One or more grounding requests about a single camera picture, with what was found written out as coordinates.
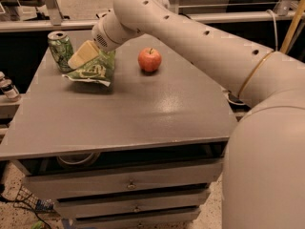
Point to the drawer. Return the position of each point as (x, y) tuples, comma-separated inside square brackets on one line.
[(131, 204), (136, 178), (139, 220)]

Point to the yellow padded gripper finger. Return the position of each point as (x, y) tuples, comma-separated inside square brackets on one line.
[(87, 52)]

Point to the small brown bottle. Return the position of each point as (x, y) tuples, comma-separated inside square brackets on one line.
[(8, 89)]

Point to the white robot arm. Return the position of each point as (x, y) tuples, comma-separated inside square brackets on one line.
[(263, 181)]

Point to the bottom drawer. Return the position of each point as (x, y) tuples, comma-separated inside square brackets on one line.
[(139, 220)]

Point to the metal railing frame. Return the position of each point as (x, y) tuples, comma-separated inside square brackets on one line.
[(55, 22)]

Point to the yellow metal cart frame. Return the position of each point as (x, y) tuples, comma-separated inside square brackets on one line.
[(291, 31)]

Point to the middle drawer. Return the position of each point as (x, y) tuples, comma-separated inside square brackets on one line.
[(131, 204)]

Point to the green soda can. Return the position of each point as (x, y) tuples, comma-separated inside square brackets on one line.
[(61, 49)]

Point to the top drawer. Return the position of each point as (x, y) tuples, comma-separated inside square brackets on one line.
[(136, 178)]

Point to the black wire basket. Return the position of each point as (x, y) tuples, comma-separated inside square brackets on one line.
[(25, 199)]

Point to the red apple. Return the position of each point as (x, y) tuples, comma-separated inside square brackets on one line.
[(149, 60)]

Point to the green jalapeno chip bag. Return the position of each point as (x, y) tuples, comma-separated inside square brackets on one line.
[(99, 70)]

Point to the grey drawer cabinet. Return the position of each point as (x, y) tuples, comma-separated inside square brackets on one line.
[(176, 115)]

